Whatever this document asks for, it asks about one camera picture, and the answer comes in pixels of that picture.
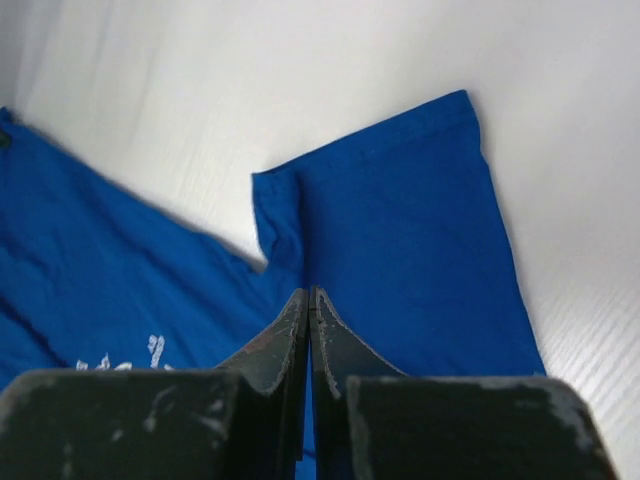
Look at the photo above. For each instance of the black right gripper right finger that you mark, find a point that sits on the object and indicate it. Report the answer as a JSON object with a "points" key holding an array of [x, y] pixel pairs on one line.
{"points": [[372, 421]]}

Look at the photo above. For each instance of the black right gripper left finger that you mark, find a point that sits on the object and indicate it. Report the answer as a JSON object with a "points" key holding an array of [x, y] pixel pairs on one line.
{"points": [[243, 419]]}

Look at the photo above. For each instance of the blue printed t shirt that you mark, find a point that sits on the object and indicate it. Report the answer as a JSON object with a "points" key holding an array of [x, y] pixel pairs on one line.
{"points": [[398, 223]]}

